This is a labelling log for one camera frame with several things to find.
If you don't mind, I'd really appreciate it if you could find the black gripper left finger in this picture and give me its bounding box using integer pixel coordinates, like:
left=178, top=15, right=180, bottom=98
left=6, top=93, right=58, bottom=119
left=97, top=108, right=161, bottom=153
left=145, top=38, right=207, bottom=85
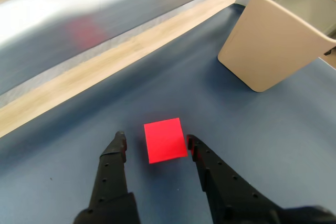
left=73, top=130, right=140, bottom=224

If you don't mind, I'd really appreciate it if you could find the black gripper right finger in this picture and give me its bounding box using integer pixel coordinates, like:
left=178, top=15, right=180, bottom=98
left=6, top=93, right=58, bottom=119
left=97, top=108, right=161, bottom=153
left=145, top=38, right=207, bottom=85
left=186, top=134, right=336, bottom=224

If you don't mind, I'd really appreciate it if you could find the red cube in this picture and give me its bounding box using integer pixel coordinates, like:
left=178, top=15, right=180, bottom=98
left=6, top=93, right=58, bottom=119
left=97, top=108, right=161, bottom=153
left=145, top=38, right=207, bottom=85
left=143, top=118, right=188, bottom=164

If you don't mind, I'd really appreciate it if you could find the beige rectangular box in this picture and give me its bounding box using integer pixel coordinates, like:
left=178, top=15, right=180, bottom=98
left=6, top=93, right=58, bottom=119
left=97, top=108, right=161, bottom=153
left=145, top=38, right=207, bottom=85
left=217, top=0, right=336, bottom=93

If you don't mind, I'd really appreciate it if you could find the blue-grey table mat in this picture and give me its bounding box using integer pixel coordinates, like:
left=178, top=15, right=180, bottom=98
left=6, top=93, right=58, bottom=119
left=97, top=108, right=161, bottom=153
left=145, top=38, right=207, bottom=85
left=0, top=3, right=336, bottom=224

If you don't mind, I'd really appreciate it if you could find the pale grey metal rail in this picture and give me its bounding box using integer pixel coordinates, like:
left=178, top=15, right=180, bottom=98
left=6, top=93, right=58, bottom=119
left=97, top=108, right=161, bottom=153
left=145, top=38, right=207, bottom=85
left=0, top=0, right=275, bottom=96

